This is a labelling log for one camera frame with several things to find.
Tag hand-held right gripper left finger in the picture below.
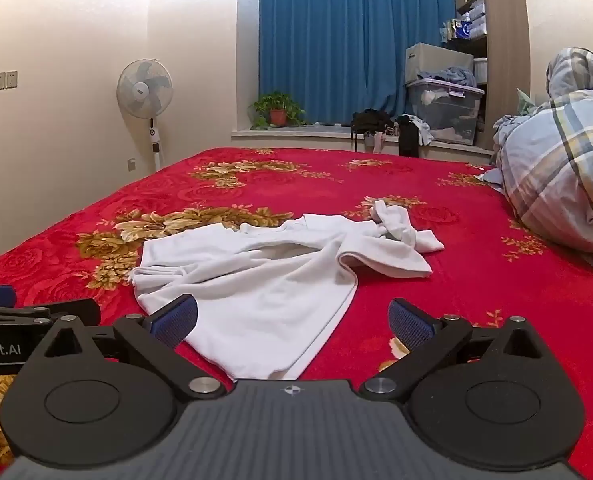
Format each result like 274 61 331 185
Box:
24 294 227 399

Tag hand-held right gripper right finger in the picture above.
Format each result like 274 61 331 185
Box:
360 298 573 402

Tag white garment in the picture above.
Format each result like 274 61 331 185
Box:
128 200 446 382

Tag blue clothes heap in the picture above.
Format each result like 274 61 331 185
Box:
416 66 478 90

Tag red floral blanket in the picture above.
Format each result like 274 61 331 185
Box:
0 147 593 480

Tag white cloth heap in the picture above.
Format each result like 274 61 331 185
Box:
409 115 435 147

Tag black bag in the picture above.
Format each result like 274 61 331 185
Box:
351 109 395 137

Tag clear plastic storage box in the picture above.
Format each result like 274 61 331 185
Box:
406 80 485 147

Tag white standing fan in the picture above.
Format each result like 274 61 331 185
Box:
116 58 173 174

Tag potted green plant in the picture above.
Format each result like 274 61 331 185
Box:
249 91 307 131

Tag grey box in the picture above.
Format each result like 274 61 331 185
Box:
405 42 475 86

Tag blue curtain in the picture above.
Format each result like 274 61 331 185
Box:
259 0 458 126

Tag wooden bookshelf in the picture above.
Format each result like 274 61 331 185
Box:
451 0 530 152

